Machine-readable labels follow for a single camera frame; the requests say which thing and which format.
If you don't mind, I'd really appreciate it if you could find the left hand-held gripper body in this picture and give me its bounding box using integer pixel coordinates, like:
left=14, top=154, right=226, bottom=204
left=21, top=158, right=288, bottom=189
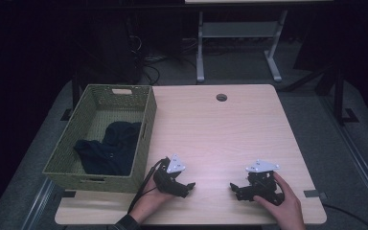
left=152, top=153, right=189, bottom=199

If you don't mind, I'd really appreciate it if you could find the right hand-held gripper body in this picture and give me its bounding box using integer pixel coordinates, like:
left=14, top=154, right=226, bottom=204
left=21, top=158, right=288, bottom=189
left=238, top=158, right=286, bottom=206

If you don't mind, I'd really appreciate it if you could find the dark cloth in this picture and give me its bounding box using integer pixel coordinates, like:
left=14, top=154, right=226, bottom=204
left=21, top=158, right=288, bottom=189
left=73, top=121, right=143, bottom=177

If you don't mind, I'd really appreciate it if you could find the green woven basket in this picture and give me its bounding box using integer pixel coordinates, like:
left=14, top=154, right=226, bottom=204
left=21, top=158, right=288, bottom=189
left=42, top=83, right=158, bottom=195

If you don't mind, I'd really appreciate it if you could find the person's right hand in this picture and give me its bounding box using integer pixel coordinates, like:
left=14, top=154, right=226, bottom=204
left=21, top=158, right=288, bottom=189
left=252, top=172, right=307, bottom=230

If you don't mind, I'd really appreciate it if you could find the person's left hand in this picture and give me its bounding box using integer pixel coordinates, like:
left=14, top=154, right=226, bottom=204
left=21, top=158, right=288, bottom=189
left=128, top=174, right=177, bottom=224

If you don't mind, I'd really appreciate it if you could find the grey tape strip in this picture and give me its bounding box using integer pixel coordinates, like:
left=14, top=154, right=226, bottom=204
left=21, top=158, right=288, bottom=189
left=303, top=189, right=329, bottom=199

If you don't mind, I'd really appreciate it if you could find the black cable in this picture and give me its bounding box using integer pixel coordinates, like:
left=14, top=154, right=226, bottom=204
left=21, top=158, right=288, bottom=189
left=126, top=158, right=167, bottom=215
left=321, top=202, right=368, bottom=230

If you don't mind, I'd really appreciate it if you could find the tangle of floor cables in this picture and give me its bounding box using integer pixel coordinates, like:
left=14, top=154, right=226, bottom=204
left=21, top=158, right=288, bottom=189
left=130, top=34, right=199, bottom=86

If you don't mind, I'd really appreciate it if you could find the grey metal table frame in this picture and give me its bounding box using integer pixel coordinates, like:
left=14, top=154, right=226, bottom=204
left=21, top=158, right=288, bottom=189
left=195, top=9, right=288, bottom=84

